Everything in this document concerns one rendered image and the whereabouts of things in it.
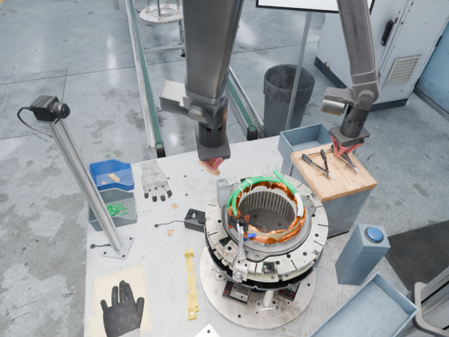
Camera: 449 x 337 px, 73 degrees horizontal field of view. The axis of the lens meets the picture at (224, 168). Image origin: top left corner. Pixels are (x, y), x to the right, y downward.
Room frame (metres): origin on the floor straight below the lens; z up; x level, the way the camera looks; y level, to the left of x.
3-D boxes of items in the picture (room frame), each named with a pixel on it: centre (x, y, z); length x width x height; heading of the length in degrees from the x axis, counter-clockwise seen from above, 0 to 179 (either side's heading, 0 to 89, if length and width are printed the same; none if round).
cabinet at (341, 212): (0.66, -0.34, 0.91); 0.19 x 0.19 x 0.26; 18
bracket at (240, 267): (0.32, -0.04, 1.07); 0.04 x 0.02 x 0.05; 64
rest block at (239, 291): (0.36, -0.05, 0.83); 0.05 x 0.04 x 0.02; 70
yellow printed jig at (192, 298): (0.40, 0.11, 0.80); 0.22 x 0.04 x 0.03; 9
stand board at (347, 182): (0.66, -0.34, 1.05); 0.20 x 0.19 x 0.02; 18
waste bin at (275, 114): (2.07, -0.49, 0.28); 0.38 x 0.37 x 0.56; 106
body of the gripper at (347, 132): (0.69, -0.37, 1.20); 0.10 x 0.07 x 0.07; 109
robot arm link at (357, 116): (0.69, -0.36, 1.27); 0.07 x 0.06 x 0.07; 69
